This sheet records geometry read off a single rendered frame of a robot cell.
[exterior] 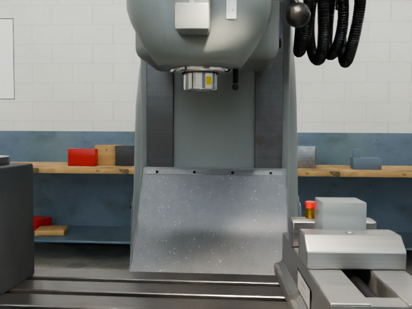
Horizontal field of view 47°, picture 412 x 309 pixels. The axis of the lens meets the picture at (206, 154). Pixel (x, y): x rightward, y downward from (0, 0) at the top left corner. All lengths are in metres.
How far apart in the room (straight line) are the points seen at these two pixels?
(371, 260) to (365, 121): 4.43
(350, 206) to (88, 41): 4.67
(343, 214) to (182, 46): 0.31
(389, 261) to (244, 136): 0.51
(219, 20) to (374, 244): 0.34
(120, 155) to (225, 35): 3.93
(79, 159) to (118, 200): 0.77
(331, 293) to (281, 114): 0.58
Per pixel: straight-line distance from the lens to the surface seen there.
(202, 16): 0.57
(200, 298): 0.74
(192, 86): 0.67
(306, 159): 4.38
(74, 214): 5.25
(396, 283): 0.60
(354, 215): 0.69
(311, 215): 0.74
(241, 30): 0.61
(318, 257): 0.62
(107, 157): 4.56
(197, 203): 1.03
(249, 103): 1.06
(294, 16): 0.59
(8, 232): 0.78
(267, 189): 1.04
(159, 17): 0.62
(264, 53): 0.80
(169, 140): 1.06
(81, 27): 5.25
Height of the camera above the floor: 1.22
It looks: 3 degrees down
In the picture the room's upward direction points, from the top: straight up
